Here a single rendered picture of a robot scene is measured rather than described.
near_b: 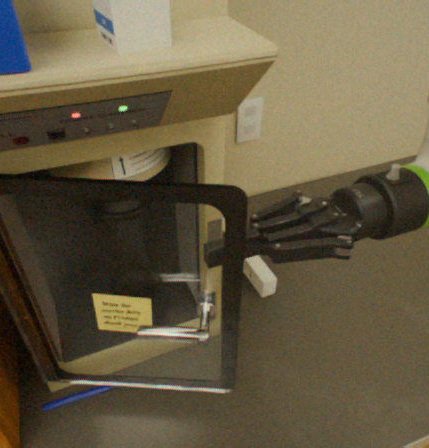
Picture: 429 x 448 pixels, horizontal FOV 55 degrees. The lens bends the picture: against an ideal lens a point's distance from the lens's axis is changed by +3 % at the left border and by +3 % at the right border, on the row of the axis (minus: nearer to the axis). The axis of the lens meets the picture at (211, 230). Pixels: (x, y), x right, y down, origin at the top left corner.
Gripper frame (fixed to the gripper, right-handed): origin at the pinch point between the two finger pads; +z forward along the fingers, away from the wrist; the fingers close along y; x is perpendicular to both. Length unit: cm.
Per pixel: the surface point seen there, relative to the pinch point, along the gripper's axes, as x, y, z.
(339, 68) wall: 3, -54, -55
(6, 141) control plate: -15.5, -6.2, 20.9
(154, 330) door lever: 7.2, 3.0, 11.5
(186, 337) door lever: 7.5, 5.3, 8.2
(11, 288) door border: 5.8, -9.4, 26.7
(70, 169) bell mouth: -5.9, -15.9, 16.1
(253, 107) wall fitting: 9, -54, -31
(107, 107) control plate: -18.7, -2.9, 11.7
